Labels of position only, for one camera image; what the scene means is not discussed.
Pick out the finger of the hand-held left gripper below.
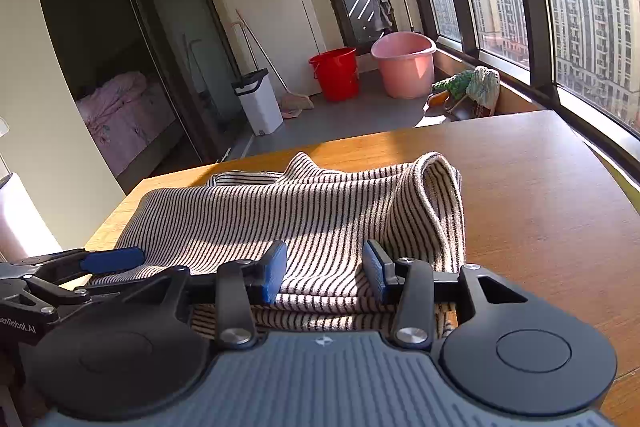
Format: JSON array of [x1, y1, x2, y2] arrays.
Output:
[[10, 247, 147, 282], [22, 272, 132, 308]]

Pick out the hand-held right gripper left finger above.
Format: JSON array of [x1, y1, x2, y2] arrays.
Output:
[[90, 240, 289, 352]]

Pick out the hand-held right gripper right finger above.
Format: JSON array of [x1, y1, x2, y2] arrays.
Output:
[[362, 239, 538, 352]]

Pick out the striped knit garment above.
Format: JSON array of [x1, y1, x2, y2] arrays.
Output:
[[87, 151, 467, 340]]

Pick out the white cylindrical appliance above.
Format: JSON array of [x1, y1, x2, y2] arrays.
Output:
[[0, 172, 63, 263]]

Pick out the bed with pink bedding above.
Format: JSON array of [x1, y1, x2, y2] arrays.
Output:
[[75, 72, 178, 178]]

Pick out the white bin with black lid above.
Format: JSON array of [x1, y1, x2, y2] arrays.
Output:
[[231, 68, 285, 136]]

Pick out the red plastic bucket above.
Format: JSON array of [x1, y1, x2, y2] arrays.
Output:
[[308, 47, 361, 102]]

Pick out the pink plastic tub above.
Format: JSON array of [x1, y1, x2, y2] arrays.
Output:
[[370, 32, 437, 100]]

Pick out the white and green towel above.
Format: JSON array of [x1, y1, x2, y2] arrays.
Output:
[[466, 66, 501, 118]]

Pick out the white cabinet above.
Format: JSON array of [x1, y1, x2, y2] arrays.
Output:
[[200, 0, 328, 102]]

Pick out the dark sliding glass door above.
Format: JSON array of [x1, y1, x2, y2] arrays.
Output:
[[107, 0, 251, 162]]

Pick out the grey cloth on door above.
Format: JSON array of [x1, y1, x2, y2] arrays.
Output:
[[371, 0, 396, 32]]

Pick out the apartment buildings outside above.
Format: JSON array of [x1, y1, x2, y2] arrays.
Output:
[[425, 0, 640, 132]]

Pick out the mop with metal handle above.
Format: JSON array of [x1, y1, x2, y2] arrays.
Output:
[[235, 9, 316, 118]]

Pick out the dark window frame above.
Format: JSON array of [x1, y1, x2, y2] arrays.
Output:
[[387, 0, 640, 168]]

